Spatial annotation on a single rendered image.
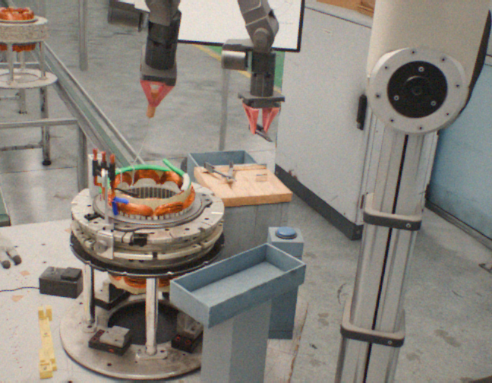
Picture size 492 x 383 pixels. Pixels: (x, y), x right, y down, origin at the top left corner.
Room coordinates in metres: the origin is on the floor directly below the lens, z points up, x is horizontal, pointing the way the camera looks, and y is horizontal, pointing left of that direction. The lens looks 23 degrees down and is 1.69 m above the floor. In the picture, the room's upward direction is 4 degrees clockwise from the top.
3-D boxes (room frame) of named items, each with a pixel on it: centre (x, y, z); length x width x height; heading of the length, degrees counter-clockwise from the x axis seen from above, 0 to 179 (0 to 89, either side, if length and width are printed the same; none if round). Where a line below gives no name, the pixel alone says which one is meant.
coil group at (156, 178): (1.35, 0.22, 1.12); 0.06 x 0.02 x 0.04; 111
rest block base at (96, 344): (1.18, 0.27, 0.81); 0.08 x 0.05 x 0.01; 75
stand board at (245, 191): (1.53, 0.01, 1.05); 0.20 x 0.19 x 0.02; 21
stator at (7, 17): (3.33, 1.22, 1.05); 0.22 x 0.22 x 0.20
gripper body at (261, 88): (1.57, -0.02, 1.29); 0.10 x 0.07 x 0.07; 112
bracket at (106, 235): (1.13, 0.26, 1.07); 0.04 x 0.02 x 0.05; 69
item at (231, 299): (1.08, 0.00, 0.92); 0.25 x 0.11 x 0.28; 136
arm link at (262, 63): (1.57, -0.01, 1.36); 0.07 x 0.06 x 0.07; 79
